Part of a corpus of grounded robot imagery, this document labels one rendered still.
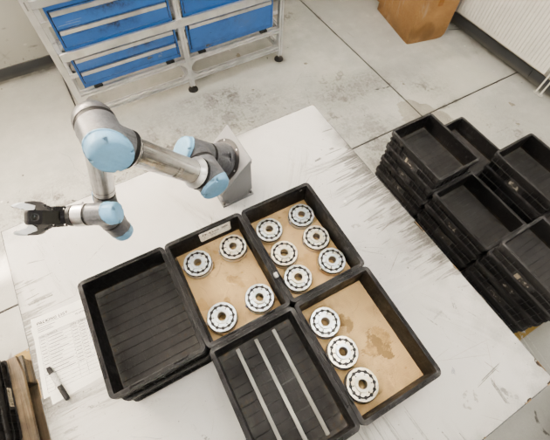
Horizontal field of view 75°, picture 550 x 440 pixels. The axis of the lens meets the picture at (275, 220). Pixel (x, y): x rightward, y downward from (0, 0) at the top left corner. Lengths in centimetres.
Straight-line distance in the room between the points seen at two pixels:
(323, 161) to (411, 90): 179
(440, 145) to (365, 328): 137
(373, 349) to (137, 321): 81
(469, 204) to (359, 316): 121
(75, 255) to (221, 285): 66
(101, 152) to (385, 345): 106
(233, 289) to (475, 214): 149
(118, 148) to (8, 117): 256
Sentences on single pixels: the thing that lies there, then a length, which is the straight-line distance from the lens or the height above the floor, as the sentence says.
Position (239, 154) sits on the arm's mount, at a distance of 149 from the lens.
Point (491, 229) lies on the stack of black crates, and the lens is 229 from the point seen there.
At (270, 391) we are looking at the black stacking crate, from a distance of 125.
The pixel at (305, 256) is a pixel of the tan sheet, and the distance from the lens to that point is 137.
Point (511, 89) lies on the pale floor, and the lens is 387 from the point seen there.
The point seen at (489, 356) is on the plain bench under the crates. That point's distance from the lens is 163.
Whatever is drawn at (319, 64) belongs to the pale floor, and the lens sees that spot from 349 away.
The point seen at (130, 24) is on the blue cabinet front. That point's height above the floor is 66.
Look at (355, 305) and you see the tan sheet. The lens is 134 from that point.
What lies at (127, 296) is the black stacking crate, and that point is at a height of 83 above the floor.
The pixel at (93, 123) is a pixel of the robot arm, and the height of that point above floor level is 139.
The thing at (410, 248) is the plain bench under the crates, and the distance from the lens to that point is 165.
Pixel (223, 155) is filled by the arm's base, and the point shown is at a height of 95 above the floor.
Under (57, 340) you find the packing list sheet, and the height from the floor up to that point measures 70.
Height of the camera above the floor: 208
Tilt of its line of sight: 61 degrees down
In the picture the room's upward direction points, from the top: 3 degrees clockwise
